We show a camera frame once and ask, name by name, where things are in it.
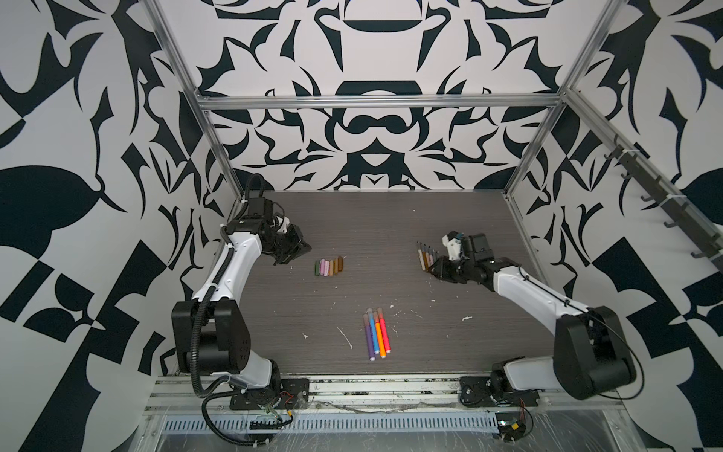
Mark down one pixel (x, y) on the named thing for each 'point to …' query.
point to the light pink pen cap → (326, 268)
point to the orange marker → (378, 335)
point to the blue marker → (374, 330)
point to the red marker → (384, 332)
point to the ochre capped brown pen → (425, 257)
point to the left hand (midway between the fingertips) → (308, 243)
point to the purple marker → (372, 355)
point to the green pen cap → (317, 267)
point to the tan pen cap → (330, 272)
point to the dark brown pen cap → (340, 264)
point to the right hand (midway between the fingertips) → (429, 265)
